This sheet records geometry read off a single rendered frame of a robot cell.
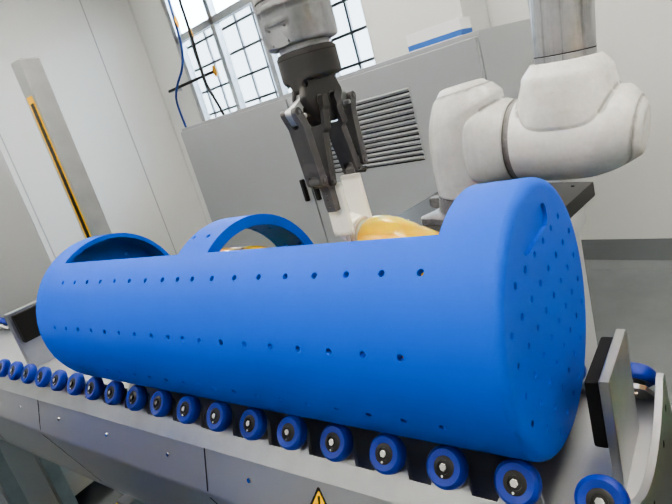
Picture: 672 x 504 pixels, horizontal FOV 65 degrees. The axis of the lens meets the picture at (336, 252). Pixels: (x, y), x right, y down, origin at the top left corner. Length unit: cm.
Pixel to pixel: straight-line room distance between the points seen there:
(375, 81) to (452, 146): 134
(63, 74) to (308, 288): 540
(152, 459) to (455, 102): 85
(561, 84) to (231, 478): 81
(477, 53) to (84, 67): 450
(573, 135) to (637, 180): 239
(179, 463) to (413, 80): 173
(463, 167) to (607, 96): 27
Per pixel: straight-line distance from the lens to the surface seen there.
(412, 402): 52
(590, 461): 66
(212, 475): 90
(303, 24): 65
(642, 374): 70
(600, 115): 98
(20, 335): 154
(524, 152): 101
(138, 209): 590
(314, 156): 64
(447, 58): 216
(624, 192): 339
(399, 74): 229
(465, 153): 105
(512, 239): 48
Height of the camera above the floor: 136
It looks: 16 degrees down
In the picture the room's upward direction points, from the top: 16 degrees counter-clockwise
